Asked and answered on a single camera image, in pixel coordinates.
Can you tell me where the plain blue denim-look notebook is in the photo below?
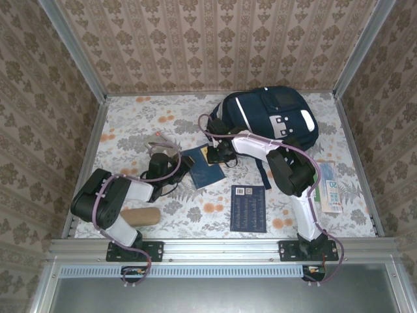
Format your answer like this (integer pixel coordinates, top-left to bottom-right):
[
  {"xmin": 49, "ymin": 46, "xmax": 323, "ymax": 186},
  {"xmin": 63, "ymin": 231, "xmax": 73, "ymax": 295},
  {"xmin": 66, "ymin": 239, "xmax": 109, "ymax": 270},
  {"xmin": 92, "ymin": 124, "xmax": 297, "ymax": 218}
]
[{"xmin": 180, "ymin": 143, "xmax": 227, "ymax": 190}]

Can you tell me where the navy blue backpack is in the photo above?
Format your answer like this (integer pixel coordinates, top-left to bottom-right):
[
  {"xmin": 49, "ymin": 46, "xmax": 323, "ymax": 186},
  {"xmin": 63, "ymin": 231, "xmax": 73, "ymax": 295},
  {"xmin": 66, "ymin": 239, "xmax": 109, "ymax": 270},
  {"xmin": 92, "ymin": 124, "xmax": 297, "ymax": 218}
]
[{"xmin": 207, "ymin": 85, "xmax": 319, "ymax": 190}]

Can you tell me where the brown cork pencil case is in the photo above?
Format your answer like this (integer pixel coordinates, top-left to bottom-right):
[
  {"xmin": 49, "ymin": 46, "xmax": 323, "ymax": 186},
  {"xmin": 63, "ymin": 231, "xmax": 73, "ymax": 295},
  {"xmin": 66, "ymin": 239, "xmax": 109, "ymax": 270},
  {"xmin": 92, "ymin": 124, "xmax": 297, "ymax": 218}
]
[{"xmin": 119, "ymin": 207, "xmax": 162, "ymax": 230}]

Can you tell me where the blue notebook with barcode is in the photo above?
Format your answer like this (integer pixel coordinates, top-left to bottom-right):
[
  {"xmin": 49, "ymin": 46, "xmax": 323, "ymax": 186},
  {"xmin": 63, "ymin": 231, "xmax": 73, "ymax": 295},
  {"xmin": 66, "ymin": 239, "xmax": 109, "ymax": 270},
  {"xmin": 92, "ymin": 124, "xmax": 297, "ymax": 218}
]
[{"xmin": 229, "ymin": 185, "xmax": 268, "ymax": 234}]

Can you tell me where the small grey device red light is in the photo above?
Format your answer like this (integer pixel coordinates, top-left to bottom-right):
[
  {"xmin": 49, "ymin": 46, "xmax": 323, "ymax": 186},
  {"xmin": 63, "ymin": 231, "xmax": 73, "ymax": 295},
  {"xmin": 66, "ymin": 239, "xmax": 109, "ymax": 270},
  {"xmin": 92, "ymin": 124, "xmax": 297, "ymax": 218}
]
[{"xmin": 144, "ymin": 131, "xmax": 179, "ymax": 157}]

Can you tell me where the floral table cover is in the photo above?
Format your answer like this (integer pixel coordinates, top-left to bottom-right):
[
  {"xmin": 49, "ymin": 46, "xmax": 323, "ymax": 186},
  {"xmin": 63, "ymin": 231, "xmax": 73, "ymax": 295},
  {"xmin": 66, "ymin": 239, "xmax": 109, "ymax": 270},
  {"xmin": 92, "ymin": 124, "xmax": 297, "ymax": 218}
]
[{"xmin": 74, "ymin": 93, "xmax": 378, "ymax": 239}]

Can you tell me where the grey metal sheet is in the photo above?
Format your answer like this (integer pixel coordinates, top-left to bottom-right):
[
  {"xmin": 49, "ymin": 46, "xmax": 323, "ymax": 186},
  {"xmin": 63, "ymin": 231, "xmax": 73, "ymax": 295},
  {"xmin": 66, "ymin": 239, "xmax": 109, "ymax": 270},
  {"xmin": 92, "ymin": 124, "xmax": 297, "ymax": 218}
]
[{"xmin": 48, "ymin": 276, "xmax": 403, "ymax": 313}]

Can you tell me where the aluminium side rail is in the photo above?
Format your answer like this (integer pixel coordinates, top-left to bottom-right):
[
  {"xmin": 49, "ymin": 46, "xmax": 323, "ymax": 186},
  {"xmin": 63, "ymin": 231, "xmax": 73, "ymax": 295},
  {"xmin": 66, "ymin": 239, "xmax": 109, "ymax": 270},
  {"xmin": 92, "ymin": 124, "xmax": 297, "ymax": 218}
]
[
  {"xmin": 61, "ymin": 97, "xmax": 110, "ymax": 239},
  {"xmin": 334, "ymin": 93, "xmax": 386, "ymax": 237}
]

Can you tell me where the thin aluminium wall rail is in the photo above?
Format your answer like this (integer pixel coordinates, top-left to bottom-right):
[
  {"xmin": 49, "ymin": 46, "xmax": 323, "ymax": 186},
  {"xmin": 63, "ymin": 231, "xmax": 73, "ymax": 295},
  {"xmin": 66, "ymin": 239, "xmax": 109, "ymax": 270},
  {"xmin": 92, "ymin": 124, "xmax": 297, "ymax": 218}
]
[{"xmin": 106, "ymin": 90, "xmax": 336, "ymax": 98}]

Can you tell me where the long aluminium base rail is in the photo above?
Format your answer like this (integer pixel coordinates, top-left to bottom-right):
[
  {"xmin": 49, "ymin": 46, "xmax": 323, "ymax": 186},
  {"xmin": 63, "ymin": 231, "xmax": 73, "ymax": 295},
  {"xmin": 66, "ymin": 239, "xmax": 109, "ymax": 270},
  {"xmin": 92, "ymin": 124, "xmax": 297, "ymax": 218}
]
[{"xmin": 45, "ymin": 237, "xmax": 405, "ymax": 265}]

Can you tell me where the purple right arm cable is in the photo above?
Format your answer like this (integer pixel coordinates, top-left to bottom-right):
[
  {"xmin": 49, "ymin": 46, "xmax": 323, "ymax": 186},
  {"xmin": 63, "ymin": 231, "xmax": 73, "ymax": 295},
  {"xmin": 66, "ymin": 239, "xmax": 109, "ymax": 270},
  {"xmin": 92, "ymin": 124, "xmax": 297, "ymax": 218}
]
[{"xmin": 197, "ymin": 113, "xmax": 345, "ymax": 286}]

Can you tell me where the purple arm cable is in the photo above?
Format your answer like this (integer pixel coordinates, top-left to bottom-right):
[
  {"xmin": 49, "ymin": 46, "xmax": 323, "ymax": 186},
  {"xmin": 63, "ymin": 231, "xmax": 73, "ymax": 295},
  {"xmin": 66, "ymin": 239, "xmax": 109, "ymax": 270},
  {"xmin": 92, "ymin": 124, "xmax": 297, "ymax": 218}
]
[
  {"xmin": 197, "ymin": 113, "xmax": 345, "ymax": 286},
  {"xmin": 93, "ymin": 143, "xmax": 183, "ymax": 285}
]

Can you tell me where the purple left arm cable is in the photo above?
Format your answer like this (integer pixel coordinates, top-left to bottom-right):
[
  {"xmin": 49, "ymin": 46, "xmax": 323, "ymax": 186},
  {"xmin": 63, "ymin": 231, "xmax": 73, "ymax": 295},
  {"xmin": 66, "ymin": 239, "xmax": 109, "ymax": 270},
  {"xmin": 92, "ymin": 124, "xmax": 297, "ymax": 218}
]
[{"xmin": 93, "ymin": 143, "xmax": 183, "ymax": 285}]

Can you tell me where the black cable connector bracket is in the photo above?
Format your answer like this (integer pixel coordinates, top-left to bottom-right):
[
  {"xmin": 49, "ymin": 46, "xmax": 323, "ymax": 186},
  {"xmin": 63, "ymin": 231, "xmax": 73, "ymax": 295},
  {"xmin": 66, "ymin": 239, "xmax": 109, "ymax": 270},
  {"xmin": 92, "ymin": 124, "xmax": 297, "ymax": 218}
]
[
  {"xmin": 301, "ymin": 264, "xmax": 326, "ymax": 282},
  {"xmin": 121, "ymin": 265, "xmax": 148, "ymax": 284}
]

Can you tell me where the slotted grey cable duct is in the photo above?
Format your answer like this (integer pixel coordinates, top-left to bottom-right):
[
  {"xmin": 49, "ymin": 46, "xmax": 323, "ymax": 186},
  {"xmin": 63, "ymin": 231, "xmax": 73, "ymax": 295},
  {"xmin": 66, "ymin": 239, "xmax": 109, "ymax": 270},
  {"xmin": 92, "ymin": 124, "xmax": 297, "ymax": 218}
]
[{"xmin": 60, "ymin": 264, "xmax": 326, "ymax": 278}]

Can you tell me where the aluminium frame post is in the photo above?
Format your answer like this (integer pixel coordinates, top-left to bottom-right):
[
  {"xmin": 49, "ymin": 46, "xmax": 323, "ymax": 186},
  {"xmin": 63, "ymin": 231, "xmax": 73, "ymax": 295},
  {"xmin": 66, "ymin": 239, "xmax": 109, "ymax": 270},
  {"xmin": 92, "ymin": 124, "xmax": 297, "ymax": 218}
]
[
  {"xmin": 332, "ymin": 0, "xmax": 399, "ymax": 98},
  {"xmin": 38, "ymin": 0, "xmax": 108, "ymax": 102}
]

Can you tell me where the aluminium lower frame bar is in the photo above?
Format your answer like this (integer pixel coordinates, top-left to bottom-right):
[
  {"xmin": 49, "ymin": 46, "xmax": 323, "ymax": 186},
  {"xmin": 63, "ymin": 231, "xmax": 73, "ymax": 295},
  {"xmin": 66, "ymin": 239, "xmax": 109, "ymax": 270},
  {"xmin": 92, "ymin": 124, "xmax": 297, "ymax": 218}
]
[
  {"xmin": 386, "ymin": 257, "xmax": 416, "ymax": 313},
  {"xmin": 28, "ymin": 257, "xmax": 61, "ymax": 313}
]

